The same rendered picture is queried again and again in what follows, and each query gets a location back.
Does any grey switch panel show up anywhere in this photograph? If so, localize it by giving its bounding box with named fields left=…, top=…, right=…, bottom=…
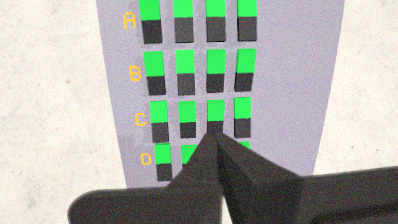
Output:
left=95, top=0, right=345, bottom=189

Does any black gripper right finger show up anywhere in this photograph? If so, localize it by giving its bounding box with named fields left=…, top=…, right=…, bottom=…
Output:
left=214, top=132, right=398, bottom=224

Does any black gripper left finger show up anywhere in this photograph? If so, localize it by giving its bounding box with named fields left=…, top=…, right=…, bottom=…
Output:
left=67, top=133, right=224, bottom=224

